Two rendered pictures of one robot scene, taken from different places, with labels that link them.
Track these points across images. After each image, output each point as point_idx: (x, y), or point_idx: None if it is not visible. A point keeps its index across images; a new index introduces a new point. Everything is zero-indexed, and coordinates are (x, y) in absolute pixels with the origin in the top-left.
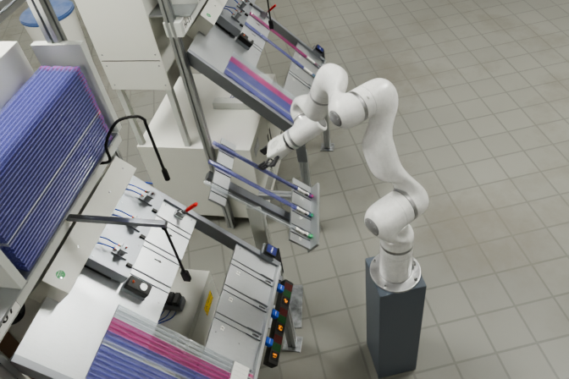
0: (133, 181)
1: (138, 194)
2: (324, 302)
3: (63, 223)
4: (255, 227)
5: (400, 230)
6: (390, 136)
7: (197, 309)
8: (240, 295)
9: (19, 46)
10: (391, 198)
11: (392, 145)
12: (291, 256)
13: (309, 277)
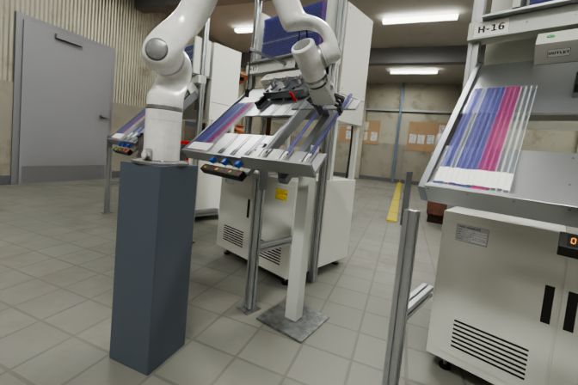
0: None
1: (304, 82)
2: (263, 345)
3: (283, 64)
4: None
5: (160, 85)
6: None
7: (273, 177)
8: (243, 143)
9: (347, 3)
10: None
11: None
12: (351, 357)
13: (307, 354)
